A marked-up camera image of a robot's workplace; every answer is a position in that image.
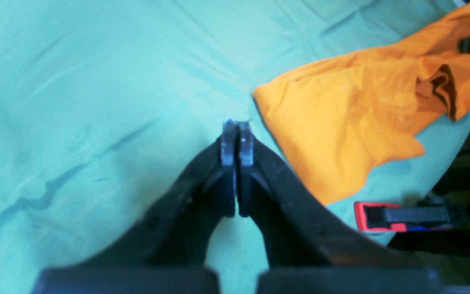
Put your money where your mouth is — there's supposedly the green table cloth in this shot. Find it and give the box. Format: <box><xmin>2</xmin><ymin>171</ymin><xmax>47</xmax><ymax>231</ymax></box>
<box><xmin>0</xmin><ymin>0</ymin><xmax>459</xmax><ymax>294</ymax></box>

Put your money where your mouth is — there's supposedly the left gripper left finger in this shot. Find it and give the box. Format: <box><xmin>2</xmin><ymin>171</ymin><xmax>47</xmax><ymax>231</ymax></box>
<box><xmin>32</xmin><ymin>120</ymin><xmax>240</xmax><ymax>294</ymax></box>

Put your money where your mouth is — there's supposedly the blue clamp at centre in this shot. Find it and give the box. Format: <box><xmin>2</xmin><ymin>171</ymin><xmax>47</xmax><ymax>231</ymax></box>
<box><xmin>354</xmin><ymin>197</ymin><xmax>466</xmax><ymax>232</ymax></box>

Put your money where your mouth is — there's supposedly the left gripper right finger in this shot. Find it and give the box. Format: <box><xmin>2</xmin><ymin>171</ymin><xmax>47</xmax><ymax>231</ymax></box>
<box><xmin>237</xmin><ymin>122</ymin><xmax>443</xmax><ymax>294</ymax></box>

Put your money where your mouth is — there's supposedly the orange T-shirt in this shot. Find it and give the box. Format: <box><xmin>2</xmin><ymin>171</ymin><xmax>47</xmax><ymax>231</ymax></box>
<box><xmin>253</xmin><ymin>4</ymin><xmax>470</xmax><ymax>205</ymax></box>

